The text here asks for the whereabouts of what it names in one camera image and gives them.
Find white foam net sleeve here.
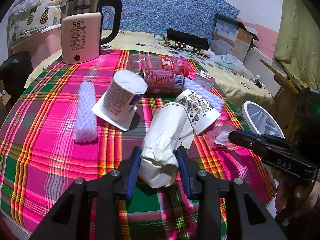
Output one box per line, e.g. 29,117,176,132
183,77,225,113
73,81,98,143

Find white paper bag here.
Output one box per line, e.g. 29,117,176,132
138,102,195,189

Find red drink can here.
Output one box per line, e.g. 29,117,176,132
139,68,184,94

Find white trash bin with liner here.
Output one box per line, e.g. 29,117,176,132
241,101,285,139

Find person's right hand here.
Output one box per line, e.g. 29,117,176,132
274,172,319,219

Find clear plastic wrapper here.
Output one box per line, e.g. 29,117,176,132
207,123,235,148

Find wooden side table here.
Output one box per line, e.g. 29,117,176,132
260,60,301,141

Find patterned paper cup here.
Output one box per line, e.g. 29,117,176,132
175,89,221,135

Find small pink juice carton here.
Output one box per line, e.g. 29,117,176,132
194,70,215,91

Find white plastic bag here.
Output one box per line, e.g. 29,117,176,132
210,54,246,74

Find pink plaid tablecloth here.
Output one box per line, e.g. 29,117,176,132
1,50,276,239

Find green curtain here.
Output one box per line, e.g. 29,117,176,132
274,0,319,90

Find cardboard box with picture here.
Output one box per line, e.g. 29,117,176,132
210,13,259,62

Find black folded clothes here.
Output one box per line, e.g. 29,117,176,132
167,28,209,50

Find white yogurt cup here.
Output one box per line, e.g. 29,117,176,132
92,69,148,131

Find polka dot brown cloth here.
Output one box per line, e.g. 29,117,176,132
162,35,212,55

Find clear plastic bottle red label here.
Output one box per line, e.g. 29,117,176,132
126,54,190,77

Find black suitcase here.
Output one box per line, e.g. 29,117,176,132
1,51,33,106

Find pink storage box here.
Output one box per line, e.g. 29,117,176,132
10,24,61,68

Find blue floral headboard mattress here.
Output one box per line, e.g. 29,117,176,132
82,0,240,42

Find steel electric kettle pink base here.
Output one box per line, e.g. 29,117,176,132
61,0,123,64

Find pineapple print fabric pile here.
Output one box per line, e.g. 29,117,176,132
7,0,67,48

